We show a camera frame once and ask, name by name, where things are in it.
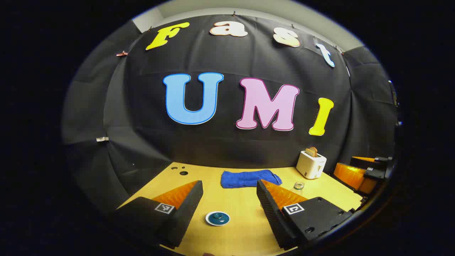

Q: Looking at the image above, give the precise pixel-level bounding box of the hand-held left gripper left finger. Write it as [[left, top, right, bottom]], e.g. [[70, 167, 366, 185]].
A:
[[114, 180, 204, 249]]

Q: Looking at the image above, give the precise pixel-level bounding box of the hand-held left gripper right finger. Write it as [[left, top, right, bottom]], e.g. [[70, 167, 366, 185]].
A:
[[257, 179, 356, 250]]

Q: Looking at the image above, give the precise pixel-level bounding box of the teal teacup lid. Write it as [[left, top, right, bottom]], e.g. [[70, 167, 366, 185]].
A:
[[208, 212, 229, 225]]

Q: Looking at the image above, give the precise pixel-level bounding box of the teal teacup with white inside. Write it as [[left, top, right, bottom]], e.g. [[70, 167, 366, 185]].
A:
[[205, 211, 231, 227]]

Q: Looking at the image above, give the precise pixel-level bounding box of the blue towel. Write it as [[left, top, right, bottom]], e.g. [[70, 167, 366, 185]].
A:
[[220, 170, 282, 189]]

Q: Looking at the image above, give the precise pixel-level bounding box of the white toaster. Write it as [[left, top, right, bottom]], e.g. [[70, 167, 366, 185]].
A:
[[296, 150, 327, 180]]

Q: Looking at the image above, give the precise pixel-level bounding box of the black backdrop cloth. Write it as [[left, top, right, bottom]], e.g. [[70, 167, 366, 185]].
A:
[[62, 14, 398, 214]]

